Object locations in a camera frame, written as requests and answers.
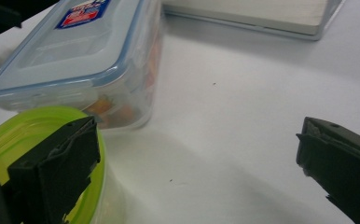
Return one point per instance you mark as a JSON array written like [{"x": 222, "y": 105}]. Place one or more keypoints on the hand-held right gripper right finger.
[{"x": 346, "y": 161}]

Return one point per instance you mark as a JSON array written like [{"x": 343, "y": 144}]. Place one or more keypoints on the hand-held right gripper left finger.
[{"x": 60, "y": 168}]

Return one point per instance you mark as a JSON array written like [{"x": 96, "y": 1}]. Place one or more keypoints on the round green lidded container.
[{"x": 16, "y": 137}]

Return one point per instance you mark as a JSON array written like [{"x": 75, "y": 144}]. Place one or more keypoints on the clear lidded food container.
[{"x": 75, "y": 53}]

